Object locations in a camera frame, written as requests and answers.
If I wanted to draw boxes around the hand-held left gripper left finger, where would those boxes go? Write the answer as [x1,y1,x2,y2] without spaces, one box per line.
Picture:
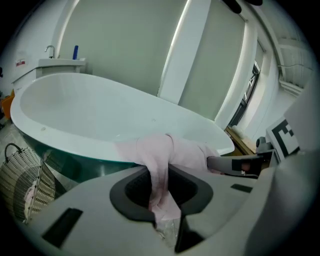
[27,164,177,256]

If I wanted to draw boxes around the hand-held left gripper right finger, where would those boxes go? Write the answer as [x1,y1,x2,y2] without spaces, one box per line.
[167,162,276,255]

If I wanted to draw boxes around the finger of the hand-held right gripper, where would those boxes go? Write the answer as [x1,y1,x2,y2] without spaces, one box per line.
[206,151,273,176]
[219,171,260,180]

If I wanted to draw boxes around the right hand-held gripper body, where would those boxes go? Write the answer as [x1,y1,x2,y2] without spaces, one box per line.
[246,82,320,254]

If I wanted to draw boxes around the pink cloth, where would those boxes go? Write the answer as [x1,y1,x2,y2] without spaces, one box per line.
[113,133,222,248]

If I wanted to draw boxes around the woven basket with black handle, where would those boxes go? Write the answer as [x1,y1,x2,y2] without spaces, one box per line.
[0,142,63,223]

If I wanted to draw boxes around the white bathtub with green outside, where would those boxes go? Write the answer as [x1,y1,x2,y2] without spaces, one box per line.
[9,72,236,183]

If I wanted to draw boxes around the pink fabric piece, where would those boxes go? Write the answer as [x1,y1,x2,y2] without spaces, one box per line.
[23,184,36,222]

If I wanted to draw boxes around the narrow grey roller blind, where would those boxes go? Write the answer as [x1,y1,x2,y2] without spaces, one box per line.
[178,0,247,123]

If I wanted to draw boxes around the white pillar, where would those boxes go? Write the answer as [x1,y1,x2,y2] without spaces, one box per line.
[156,0,213,106]

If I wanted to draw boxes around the orange bin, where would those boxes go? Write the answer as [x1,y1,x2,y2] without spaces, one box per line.
[0,89,16,115]

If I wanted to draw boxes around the white vanity sink cabinet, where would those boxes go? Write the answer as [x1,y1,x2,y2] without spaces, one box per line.
[11,57,87,96]

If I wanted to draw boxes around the wide grey roller blind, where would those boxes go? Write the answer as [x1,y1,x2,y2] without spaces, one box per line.
[58,0,188,97]

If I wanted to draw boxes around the chrome faucet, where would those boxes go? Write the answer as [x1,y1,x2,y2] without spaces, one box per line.
[44,45,56,60]

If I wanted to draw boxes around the dark window frame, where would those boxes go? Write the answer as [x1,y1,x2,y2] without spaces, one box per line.
[228,59,261,129]

